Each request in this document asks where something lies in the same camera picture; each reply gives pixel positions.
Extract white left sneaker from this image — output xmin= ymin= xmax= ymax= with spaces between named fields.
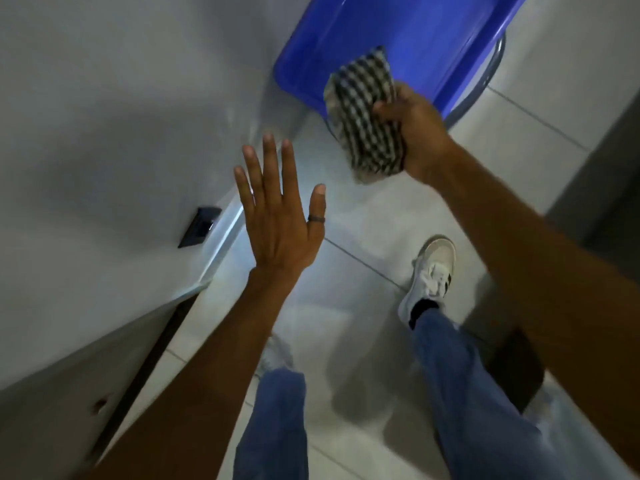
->
xmin=257 ymin=337 xmax=296 ymax=378

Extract person's right forearm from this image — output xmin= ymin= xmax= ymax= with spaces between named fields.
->
xmin=429 ymin=139 xmax=640 ymax=471

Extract black wall socket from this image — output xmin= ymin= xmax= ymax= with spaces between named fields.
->
xmin=177 ymin=206 xmax=223 ymax=249

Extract person's right hand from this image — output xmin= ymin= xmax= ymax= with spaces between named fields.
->
xmin=372 ymin=82 xmax=459 ymax=187

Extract person's left forearm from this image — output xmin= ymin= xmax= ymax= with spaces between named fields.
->
xmin=82 ymin=267 xmax=301 ymax=480

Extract person's left hand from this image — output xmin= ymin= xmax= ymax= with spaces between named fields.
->
xmin=233 ymin=133 xmax=327 ymax=285

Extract checkered cleaning cloth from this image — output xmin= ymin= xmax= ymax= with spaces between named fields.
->
xmin=323 ymin=45 xmax=406 ymax=185

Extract grey door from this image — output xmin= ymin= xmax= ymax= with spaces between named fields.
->
xmin=0 ymin=289 xmax=201 ymax=480

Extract blue plastic tub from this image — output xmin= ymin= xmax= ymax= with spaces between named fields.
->
xmin=273 ymin=0 xmax=530 ymax=121

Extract grey round stool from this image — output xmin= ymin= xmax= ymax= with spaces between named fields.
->
xmin=442 ymin=32 xmax=507 ymax=131

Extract blue jeans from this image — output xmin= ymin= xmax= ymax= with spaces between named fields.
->
xmin=232 ymin=309 xmax=566 ymax=480

